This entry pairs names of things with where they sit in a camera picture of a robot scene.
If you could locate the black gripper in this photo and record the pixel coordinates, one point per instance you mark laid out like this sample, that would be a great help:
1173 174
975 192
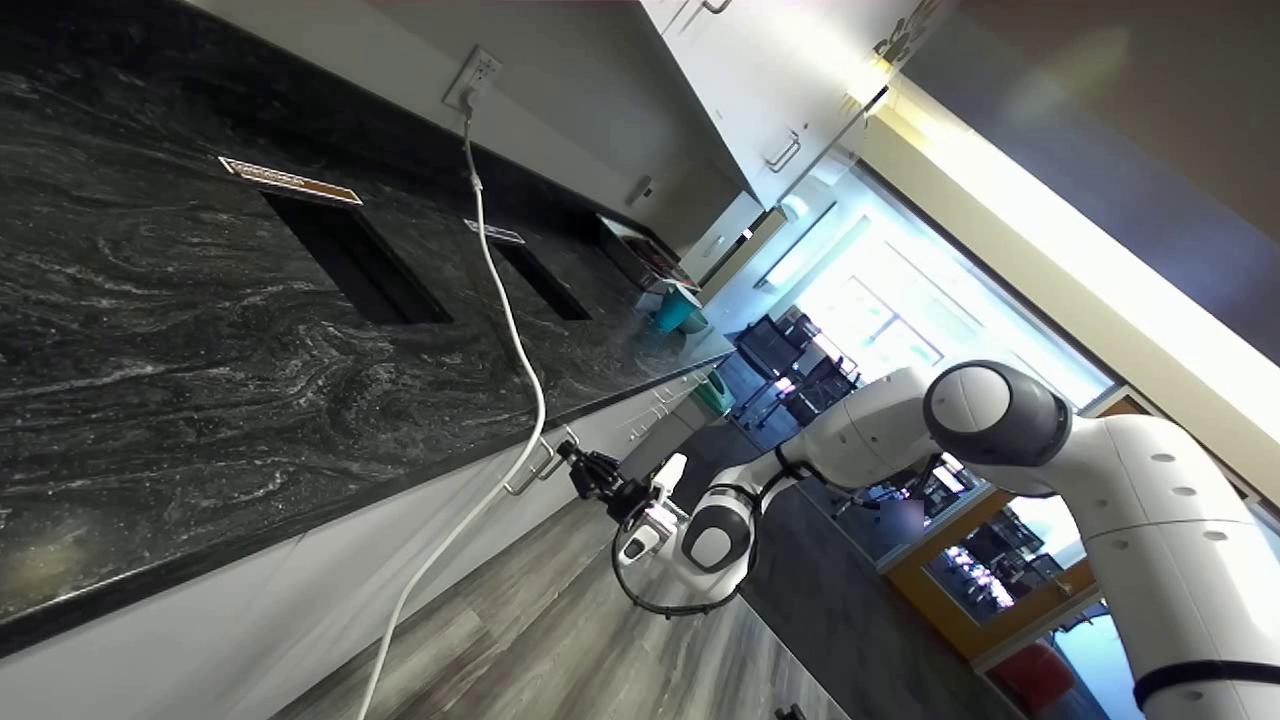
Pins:
627 499

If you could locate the white cabinet drawer front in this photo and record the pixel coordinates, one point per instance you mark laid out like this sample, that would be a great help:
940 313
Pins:
474 561

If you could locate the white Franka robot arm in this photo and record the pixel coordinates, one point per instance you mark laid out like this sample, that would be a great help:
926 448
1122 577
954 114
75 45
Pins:
1173 532

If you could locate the white lower cabinet front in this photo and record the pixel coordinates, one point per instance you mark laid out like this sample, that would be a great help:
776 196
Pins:
634 428

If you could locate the white cabinet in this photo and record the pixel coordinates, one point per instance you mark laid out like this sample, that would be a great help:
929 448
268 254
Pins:
785 67
634 428

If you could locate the white wrist mounted box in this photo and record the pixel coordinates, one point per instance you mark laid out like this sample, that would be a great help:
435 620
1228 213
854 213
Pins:
670 474

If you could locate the small green object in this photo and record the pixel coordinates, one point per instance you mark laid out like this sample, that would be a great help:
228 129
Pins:
716 394

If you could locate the teal container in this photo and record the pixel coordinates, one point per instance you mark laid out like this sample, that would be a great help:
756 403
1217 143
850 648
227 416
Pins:
670 313

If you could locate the dark blue furniture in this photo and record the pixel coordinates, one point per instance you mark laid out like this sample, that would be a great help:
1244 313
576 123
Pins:
773 349

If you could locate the dark gray floor mat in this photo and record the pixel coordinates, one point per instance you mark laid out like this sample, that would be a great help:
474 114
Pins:
827 625

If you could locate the white upper cabinet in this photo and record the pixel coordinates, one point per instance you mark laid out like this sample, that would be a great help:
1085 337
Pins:
785 67

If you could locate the red object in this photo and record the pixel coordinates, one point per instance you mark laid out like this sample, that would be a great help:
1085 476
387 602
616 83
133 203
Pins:
1031 678

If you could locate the wooden window frame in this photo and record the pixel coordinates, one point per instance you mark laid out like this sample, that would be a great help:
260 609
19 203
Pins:
954 625

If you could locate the wall power outlet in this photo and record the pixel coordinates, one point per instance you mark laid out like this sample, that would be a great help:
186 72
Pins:
474 83

